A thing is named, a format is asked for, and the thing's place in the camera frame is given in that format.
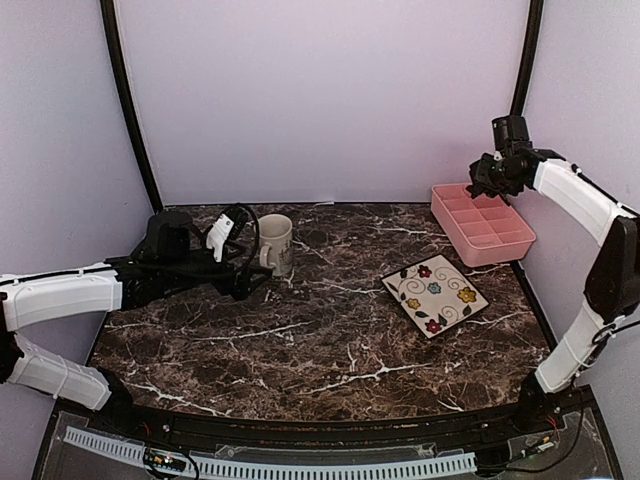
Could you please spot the right circuit board with wires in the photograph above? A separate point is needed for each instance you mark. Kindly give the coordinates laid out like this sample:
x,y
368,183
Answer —
x,y
542,444

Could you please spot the black frame post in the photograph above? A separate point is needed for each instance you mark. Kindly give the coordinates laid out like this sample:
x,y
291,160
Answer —
x,y
123,88
527,60

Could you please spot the black striped underwear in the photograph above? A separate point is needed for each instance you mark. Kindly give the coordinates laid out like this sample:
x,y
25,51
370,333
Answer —
x,y
478,189

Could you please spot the pink divided organizer tray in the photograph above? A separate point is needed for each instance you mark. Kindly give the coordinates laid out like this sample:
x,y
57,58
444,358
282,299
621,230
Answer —
x,y
482,230

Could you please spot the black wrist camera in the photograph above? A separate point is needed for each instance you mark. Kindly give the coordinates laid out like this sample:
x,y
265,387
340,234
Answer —
x,y
510,134
167,234

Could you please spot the left circuit board with wires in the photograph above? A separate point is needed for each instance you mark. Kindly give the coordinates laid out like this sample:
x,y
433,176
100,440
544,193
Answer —
x,y
164,461

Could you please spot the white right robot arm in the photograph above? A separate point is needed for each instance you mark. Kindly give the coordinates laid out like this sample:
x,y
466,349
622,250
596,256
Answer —
x,y
611,289

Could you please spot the cream ceramic mug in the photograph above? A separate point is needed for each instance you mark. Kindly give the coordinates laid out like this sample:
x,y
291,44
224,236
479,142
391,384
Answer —
x,y
276,244

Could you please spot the floral patterned square coaster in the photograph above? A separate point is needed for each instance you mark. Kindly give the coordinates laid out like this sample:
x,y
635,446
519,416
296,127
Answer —
x,y
435,295

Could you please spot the black table edge rail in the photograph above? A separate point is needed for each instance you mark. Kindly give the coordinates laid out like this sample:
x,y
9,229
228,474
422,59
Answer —
x,y
484,428

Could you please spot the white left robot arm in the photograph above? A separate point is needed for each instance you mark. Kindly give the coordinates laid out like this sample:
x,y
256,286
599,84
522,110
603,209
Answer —
x,y
117,284

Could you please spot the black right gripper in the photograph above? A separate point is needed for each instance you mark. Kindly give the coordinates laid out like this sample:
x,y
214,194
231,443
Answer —
x,y
481,175

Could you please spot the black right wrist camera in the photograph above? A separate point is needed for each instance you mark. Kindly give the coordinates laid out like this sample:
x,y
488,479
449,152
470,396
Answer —
x,y
510,134

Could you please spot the circuit board with wires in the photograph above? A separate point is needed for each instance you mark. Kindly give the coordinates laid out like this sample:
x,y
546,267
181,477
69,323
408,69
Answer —
x,y
542,444
164,461

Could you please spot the white slotted cable duct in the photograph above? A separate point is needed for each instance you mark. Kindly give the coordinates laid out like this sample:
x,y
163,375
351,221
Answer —
x,y
255,463

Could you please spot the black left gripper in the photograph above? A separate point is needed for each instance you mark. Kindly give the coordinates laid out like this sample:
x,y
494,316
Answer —
x,y
240,290

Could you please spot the black left frame post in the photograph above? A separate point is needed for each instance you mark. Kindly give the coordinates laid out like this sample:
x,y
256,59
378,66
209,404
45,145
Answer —
x,y
123,88

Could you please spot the black right frame post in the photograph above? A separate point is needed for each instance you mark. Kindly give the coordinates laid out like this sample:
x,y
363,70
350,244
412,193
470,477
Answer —
x,y
527,60

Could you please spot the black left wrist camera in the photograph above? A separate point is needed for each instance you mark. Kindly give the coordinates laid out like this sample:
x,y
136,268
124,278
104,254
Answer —
x,y
167,234

